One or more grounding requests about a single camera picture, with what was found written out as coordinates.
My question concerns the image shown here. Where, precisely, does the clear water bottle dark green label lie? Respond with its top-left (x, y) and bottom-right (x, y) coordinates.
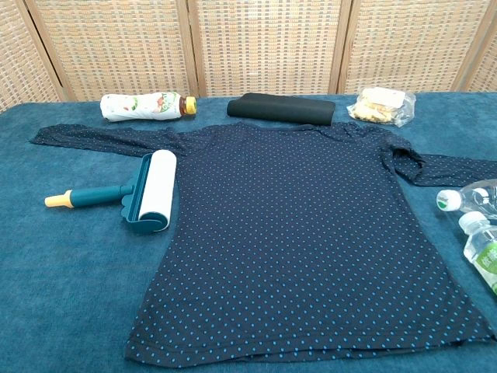
top-left (435, 182), bottom-right (497, 214)

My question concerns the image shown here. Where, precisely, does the woven wooden folding screen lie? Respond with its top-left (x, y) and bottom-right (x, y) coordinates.
top-left (0, 0), bottom-right (497, 113)

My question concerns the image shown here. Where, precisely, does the dark blue polka dot shirt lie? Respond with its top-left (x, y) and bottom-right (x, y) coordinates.
top-left (30, 120), bottom-right (497, 364)

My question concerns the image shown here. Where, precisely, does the white drink bottle yellow cap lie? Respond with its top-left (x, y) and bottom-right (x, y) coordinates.
top-left (99, 92), bottom-right (198, 123)

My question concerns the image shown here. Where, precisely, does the clear bag of crackers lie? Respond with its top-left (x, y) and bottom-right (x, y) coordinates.
top-left (346, 86), bottom-right (416, 127)

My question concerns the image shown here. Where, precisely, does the black folded cloth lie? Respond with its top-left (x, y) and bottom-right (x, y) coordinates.
top-left (226, 92), bottom-right (335, 127)

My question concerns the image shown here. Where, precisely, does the teal lint roller yellow-tipped handle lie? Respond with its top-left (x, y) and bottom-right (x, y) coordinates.
top-left (43, 150), bottom-right (178, 235)

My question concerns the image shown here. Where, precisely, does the teal plush table cover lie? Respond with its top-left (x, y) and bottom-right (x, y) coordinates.
top-left (0, 91), bottom-right (497, 373)

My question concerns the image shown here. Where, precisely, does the small clear bottle light green label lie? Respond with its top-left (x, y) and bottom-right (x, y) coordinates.
top-left (457, 211), bottom-right (497, 308)

